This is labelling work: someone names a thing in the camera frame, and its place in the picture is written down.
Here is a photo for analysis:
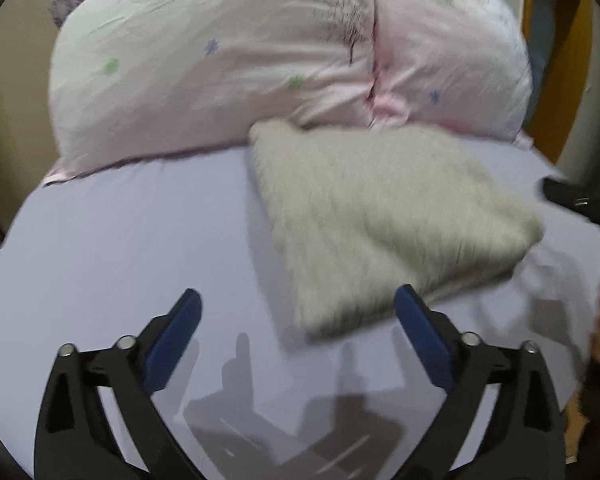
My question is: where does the purple printed pillow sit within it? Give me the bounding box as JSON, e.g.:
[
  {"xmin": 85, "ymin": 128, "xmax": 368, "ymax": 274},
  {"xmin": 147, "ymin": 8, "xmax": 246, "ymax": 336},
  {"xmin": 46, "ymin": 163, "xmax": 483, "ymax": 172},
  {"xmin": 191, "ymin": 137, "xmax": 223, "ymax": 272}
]
[{"xmin": 49, "ymin": 0, "xmax": 88, "ymax": 30}]

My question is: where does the lavender bed sheet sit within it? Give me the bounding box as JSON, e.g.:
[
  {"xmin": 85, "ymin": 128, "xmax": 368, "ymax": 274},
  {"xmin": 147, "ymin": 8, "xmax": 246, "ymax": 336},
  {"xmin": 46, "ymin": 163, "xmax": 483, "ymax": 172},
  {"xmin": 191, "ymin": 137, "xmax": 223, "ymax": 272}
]
[{"xmin": 0, "ymin": 136, "xmax": 600, "ymax": 480}]

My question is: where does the white floral pillow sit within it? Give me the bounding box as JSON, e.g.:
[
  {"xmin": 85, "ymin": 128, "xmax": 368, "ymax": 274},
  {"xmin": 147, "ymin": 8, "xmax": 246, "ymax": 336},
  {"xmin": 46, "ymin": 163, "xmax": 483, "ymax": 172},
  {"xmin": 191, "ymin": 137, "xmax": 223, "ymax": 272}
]
[{"xmin": 42, "ymin": 0, "xmax": 535, "ymax": 183}]

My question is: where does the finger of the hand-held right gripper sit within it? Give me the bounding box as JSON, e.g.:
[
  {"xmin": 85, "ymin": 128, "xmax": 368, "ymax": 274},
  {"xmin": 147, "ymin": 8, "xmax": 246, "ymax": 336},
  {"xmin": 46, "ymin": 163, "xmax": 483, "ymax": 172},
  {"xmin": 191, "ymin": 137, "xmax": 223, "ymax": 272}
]
[{"xmin": 541, "ymin": 176, "xmax": 600, "ymax": 233}]

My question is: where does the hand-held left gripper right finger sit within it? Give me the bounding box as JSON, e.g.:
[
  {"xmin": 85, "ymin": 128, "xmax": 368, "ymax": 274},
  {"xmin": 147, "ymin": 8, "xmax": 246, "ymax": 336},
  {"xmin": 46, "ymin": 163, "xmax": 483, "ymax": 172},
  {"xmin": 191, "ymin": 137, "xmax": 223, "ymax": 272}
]
[{"xmin": 393, "ymin": 284, "xmax": 567, "ymax": 480}]

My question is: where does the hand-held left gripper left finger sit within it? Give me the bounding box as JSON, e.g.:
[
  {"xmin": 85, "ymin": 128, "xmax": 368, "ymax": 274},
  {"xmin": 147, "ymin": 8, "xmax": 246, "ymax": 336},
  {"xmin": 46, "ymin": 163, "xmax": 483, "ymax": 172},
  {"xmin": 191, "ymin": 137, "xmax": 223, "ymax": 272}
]
[{"xmin": 33, "ymin": 288, "xmax": 203, "ymax": 480}]

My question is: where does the grey fuzzy blanket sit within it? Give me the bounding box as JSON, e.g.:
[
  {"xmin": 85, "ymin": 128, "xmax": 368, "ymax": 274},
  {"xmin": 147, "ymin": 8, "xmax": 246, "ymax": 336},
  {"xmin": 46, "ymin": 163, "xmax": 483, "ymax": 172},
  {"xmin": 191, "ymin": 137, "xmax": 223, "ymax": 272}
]
[{"xmin": 247, "ymin": 119, "xmax": 546, "ymax": 343}]

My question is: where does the pink floral pillow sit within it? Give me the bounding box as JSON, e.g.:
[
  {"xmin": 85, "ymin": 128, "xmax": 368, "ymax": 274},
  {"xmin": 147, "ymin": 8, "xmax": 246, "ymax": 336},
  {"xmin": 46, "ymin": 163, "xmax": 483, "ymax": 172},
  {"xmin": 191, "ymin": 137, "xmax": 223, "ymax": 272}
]
[{"xmin": 449, "ymin": 0, "xmax": 597, "ymax": 165}]

